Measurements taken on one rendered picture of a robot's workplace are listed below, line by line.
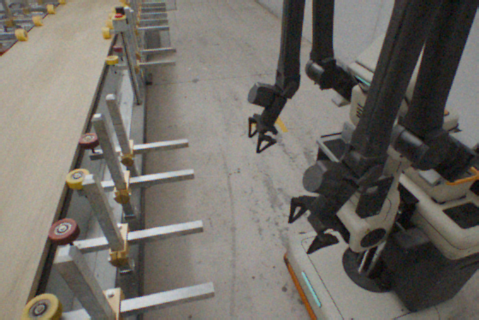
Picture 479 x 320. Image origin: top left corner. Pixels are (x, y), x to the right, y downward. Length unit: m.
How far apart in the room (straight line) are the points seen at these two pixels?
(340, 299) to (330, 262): 0.20
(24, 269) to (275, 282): 1.28
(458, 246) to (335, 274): 0.60
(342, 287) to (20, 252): 1.28
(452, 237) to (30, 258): 1.31
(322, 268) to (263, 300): 0.40
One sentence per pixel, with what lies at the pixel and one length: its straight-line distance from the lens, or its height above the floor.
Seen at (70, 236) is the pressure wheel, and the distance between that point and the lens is 1.05.
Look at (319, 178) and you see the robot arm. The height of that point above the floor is 1.21.
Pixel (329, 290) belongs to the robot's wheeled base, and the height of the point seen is 0.28.
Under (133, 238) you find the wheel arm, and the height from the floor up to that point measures 0.82.
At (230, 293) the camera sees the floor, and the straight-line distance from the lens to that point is 1.84.
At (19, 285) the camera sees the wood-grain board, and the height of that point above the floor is 0.90.
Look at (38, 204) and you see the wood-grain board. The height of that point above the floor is 0.90.
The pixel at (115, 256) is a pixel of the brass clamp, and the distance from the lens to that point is 1.04.
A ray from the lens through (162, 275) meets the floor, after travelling 1.96.
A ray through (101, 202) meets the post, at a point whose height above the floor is 1.04.
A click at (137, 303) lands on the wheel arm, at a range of 0.92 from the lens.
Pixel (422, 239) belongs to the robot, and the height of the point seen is 0.75.
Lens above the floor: 1.62
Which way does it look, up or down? 39 degrees down
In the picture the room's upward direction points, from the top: straight up
